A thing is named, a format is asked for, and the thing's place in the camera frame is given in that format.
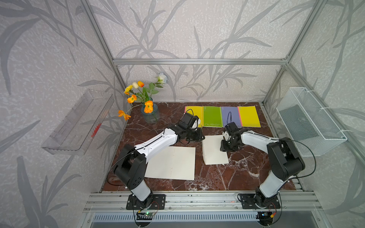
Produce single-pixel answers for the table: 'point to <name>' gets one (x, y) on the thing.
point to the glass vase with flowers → (139, 94)
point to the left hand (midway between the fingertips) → (204, 138)
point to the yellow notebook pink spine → (248, 116)
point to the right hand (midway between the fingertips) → (222, 148)
